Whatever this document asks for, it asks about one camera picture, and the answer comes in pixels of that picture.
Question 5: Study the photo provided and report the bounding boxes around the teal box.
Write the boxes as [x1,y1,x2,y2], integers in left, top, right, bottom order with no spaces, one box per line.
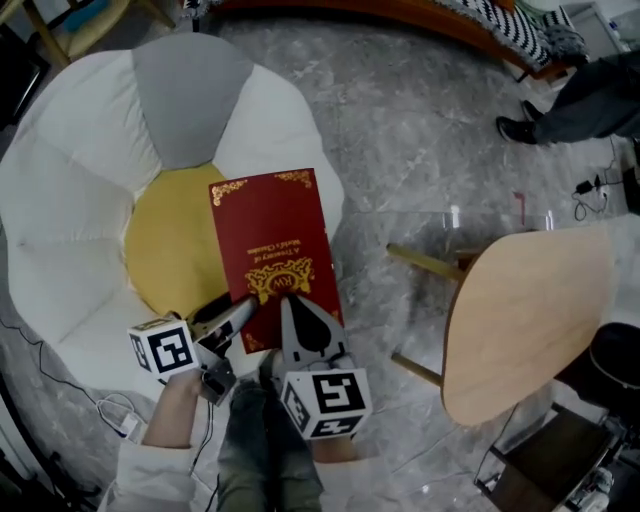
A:
[64,0,109,16]

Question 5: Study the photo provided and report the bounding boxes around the dark vanity cabinet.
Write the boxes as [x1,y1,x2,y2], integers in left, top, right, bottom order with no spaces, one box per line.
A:
[473,403,625,512]

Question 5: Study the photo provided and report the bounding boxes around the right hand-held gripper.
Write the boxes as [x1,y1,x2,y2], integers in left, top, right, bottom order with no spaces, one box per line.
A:
[279,295,374,442]

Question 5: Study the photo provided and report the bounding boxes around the orange sofa with striped throw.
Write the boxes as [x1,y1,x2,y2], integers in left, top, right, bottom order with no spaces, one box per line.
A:
[424,0,590,75]

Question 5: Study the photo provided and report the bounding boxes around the person's left forearm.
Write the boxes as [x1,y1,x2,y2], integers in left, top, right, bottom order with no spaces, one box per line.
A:
[114,372,222,512]

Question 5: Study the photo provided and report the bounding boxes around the round wooden side table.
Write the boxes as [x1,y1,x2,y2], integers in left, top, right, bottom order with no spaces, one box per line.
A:
[19,0,177,69]

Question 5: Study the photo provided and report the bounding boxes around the person's grey trousers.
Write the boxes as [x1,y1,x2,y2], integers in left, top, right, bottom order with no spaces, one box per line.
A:
[216,378,327,512]

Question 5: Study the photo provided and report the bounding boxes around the white flower-shaped beanbag chair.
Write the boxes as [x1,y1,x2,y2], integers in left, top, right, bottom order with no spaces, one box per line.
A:
[0,32,346,401]

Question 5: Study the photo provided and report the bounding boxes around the black swivel chair base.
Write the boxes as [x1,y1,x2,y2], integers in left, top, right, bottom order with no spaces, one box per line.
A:
[0,439,104,512]

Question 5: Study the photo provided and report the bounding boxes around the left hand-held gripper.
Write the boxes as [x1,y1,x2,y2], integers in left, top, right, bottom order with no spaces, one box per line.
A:
[127,295,262,409]

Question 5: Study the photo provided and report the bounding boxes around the red book with gold print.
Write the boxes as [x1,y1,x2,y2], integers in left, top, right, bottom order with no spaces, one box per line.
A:
[208,168,345,356]

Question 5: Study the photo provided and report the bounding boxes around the wooden coffee table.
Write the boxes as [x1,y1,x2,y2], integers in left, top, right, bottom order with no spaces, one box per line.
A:
[387,224,617,427]

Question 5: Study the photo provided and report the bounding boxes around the person's right forearm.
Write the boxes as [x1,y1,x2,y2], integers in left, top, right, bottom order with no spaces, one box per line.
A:
[308,432,401,512]

